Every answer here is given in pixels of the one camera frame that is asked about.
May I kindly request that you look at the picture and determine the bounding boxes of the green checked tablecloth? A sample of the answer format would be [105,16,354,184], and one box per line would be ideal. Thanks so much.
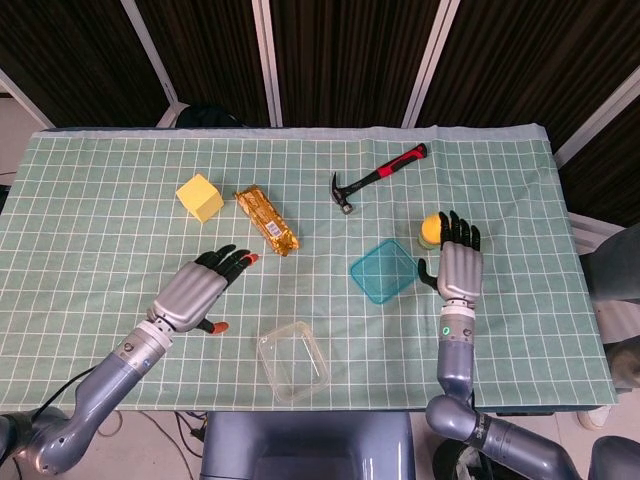
[0,124,621,412]

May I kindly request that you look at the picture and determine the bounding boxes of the person grey trouser leg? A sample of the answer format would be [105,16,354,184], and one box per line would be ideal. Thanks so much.
[582,224,640,392]

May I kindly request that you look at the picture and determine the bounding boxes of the yellow foam cube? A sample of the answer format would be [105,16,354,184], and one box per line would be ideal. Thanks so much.
[175,172,225,224]

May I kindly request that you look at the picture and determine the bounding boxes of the dark bag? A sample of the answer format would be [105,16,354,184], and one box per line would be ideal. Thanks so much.
[177,103,242,129]

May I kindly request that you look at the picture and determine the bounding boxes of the white partition frame post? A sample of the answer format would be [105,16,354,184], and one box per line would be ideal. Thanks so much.
[119,0,190,127]
[552,74,640,169]
[251,0,284,127]
[402,0,461,129]
[0,67,55,130]

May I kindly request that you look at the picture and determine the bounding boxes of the blue grey robot torso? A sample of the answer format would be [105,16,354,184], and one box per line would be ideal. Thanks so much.
[199,410,417,480]

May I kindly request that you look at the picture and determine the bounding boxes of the gold foil snack package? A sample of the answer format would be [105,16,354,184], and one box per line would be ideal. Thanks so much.
[234,184,301,259]

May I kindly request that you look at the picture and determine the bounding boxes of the clear plastic container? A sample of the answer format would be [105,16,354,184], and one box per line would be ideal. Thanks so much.
[349,238,421,305]
[256,321,330,405]

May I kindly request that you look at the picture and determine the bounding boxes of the black trash bin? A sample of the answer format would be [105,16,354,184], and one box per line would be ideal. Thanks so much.
[432,439,501,480]

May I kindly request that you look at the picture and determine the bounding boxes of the white shoe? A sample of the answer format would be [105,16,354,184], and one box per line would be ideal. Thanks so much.
[577,404,614,430]

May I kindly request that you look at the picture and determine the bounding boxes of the black red claw hammer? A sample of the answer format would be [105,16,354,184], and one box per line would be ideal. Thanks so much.
[329,142,429,216]

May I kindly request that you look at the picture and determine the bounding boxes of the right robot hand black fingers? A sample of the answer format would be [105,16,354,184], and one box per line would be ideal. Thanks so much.
[417,209,487,306]

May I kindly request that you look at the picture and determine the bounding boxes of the yellow orange ball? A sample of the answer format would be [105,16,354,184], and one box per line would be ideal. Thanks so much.
[421,213,444,245]

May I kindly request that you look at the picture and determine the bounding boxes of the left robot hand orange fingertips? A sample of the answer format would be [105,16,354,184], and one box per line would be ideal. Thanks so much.
[147,243,260,335]

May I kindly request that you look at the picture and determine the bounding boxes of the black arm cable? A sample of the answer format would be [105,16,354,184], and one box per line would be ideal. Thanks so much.
[27,363,97,419]

